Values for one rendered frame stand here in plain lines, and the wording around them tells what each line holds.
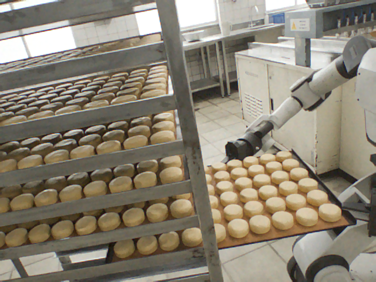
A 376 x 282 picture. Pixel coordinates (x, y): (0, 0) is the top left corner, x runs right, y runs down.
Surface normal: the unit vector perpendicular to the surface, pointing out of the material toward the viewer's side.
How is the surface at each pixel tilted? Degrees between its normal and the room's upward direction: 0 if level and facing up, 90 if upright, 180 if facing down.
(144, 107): 90
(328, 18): 90
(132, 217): 0
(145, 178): 0
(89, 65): 90
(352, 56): 67
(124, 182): 0
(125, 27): 90
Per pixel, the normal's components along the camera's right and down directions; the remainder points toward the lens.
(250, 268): -0.17, -0.90
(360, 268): 0.15, -0.91
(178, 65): 0.06, 0.39
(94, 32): 0.34, 0.33
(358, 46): -0.95, -0.13
